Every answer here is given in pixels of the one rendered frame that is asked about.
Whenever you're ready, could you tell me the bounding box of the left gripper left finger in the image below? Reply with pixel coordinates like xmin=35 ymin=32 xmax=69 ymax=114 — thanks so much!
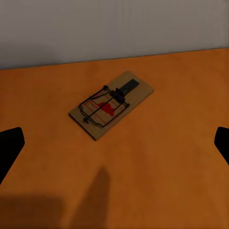
xmin=0 ymin=127 xmax=25 ymax=184

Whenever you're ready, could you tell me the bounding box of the mousetrap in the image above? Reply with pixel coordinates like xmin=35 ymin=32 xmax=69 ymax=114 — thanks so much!
xmin=69 ymin=70 xmax=155 ymax=141

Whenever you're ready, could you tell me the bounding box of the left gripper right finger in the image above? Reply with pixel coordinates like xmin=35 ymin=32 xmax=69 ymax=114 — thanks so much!
xmin=214 ymin=127 xmax=229 ymax=164

